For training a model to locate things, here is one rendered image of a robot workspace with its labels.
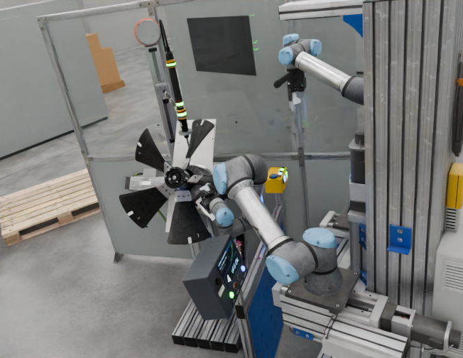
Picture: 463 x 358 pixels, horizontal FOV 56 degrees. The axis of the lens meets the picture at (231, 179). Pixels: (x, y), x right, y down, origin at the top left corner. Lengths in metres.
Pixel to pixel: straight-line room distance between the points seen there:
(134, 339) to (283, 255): 1.89
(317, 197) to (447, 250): 1.53
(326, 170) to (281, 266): 1.48
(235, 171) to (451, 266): 0.81
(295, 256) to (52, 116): 6.51
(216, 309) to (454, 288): 0.81
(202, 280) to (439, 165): 0.85
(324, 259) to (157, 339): 1.81
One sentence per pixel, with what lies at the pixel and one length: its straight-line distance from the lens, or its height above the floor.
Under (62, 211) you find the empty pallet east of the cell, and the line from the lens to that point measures 4.87.
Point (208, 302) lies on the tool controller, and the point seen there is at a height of 1.14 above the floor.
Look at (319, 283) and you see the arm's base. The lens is 1.68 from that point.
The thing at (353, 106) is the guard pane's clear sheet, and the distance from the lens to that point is 2.74.
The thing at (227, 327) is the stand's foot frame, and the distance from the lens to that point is 3.00.
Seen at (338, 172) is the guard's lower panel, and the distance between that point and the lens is 2.91.
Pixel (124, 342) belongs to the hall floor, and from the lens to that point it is 3.25.
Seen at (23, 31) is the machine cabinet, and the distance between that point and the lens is 7.51.
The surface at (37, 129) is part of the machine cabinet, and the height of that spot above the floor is 0.26.
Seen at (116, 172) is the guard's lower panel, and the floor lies 0.86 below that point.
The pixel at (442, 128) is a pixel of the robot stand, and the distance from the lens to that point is 1.45.
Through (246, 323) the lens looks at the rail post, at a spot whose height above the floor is 0.75.
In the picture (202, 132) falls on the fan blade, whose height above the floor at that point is 1.40.
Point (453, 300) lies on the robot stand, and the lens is 1.73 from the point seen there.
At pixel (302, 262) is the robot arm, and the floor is 1.23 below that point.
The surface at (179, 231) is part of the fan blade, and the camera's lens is 2.28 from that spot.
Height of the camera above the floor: 2.19
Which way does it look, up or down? 26 degrees down
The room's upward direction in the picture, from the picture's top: 10 degrees counter-clockwise
